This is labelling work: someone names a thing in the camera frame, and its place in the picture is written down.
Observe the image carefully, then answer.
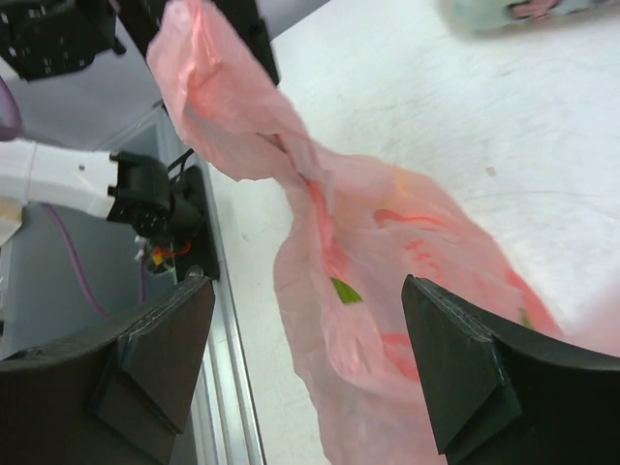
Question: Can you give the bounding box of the blue tied plastic bag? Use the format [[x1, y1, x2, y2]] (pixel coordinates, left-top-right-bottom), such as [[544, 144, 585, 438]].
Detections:
[[437, 0, 619, 33]]

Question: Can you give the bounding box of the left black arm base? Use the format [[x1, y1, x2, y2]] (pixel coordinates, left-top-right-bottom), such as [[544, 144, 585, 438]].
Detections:
[[168, 149, 220, 282]]

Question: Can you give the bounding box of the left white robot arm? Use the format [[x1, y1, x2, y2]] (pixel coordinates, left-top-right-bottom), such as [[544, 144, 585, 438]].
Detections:
[[1, 1, 205, 240]]

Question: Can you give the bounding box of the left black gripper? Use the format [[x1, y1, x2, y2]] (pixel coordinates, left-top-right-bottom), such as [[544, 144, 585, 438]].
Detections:
[[1, 0, 167, 81]]

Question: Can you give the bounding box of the aluminium front rail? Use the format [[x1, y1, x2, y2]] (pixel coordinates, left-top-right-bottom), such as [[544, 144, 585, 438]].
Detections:
[[144, 115, 267, 465]]

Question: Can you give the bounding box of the pink plastic bag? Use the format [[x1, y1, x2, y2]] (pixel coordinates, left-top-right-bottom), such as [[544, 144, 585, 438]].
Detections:
[[147, 1, 557, 464]]

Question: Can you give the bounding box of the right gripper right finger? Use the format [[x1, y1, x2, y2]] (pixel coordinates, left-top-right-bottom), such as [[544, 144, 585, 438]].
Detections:
[[402, 276, 619, 464]]

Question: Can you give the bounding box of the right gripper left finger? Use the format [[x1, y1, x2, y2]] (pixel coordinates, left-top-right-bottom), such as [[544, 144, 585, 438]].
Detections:
[[1, 278, 215, 464]]

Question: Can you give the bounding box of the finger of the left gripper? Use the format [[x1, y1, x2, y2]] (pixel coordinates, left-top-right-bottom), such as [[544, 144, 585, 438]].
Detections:
[[214, 0, 280, 85]]

